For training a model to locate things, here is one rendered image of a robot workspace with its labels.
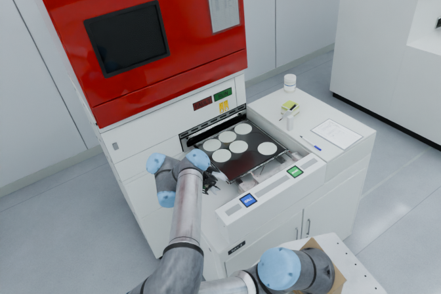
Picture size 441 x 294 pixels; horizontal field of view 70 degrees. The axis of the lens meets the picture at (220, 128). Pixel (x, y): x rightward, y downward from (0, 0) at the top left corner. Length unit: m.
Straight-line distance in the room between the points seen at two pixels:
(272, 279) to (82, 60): 1.01
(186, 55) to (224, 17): 0.25
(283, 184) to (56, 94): 2.21
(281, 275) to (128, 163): 0.99
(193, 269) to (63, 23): 0.94
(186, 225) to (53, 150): 2.61
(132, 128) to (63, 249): 1.43
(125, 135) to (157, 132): 0.17
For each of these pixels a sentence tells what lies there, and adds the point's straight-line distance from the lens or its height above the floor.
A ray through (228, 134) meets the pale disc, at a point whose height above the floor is 0.90.
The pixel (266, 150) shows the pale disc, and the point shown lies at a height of 0.90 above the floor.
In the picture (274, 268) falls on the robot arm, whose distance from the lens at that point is 1.03.
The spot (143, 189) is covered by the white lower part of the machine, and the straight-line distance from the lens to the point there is 1.83.
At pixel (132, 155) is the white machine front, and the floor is 0.97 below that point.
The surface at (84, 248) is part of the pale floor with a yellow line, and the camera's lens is 2.69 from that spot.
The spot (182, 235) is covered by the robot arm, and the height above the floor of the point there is 1.38.
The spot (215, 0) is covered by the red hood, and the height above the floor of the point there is 1.61.
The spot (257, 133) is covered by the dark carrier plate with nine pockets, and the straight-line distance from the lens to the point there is 1.76.
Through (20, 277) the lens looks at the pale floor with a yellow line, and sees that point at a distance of 2.82.
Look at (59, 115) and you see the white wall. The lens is 3.14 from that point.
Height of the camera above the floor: 2.01
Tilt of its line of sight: 38 degrees down
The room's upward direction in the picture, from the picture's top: 8 degrees counter-clockwise
